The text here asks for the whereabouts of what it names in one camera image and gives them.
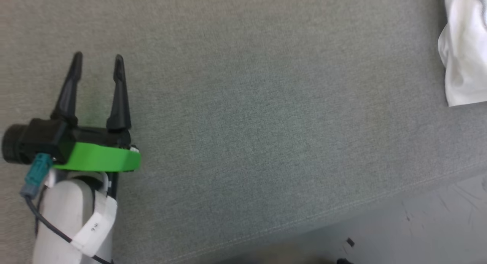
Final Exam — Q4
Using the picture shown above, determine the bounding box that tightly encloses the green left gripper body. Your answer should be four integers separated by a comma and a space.
53, 125, 142, 173

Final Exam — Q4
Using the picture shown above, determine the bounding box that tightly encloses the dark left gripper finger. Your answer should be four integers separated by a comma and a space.
106, 54, 132, 132
50, 51, 83, 127

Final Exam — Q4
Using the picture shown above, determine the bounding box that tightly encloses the white long-sleeve shirt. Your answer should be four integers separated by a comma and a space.
438, 0, 487, 107

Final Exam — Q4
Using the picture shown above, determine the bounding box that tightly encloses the white label band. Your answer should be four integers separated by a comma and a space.
70, 192, 118, 257

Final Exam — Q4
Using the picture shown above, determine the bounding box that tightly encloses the grey fabric sofa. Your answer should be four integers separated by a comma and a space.
0, 0, 487, 264

